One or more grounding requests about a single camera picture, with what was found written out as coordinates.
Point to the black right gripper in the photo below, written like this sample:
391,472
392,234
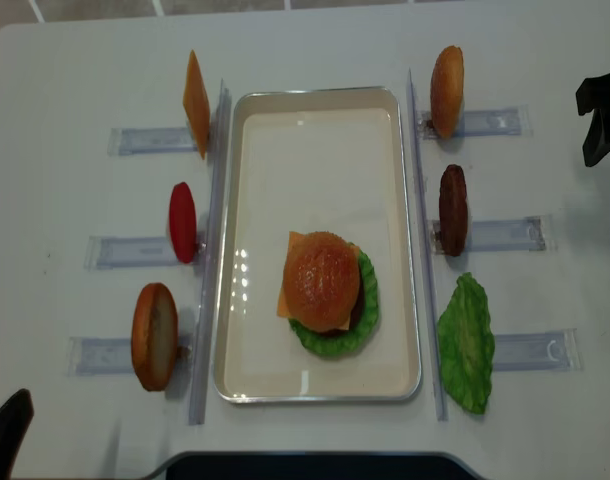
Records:
593,95

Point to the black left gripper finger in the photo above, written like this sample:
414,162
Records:
15,417

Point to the upright brown meat patty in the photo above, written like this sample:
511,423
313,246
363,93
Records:
453,210

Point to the clear holder under tomato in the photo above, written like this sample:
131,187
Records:
104,253

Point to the clear holder under lettuce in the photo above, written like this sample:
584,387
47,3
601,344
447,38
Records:
547,351

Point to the upright green lettuce leaf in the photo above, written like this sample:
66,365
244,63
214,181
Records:
467,346

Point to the red tomato slice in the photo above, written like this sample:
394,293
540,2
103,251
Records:
183,223

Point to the brown meat patty in tray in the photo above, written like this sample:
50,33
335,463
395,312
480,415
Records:
354,319

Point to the clear holder under cheese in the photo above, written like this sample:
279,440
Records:
134,141

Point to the green lettuce leaf in tray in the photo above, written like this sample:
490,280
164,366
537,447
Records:
352,342

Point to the upright orange cheese slice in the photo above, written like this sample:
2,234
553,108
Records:
196,105

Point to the clear holder under top buns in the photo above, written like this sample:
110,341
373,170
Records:
507,121

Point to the clear holder under left bun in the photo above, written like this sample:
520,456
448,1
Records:
90,356

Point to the clear holder under patty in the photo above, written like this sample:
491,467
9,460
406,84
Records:
532,233

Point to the bottom bun slice left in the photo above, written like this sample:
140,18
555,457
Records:
154,337

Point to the dark base at bottom edge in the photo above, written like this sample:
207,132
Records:
313,465

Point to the left clear long rail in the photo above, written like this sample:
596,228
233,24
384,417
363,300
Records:
217,158

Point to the clear long rail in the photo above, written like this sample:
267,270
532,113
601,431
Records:
217,158
426,252

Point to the right clear long rail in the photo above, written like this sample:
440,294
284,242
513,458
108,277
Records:
426,252

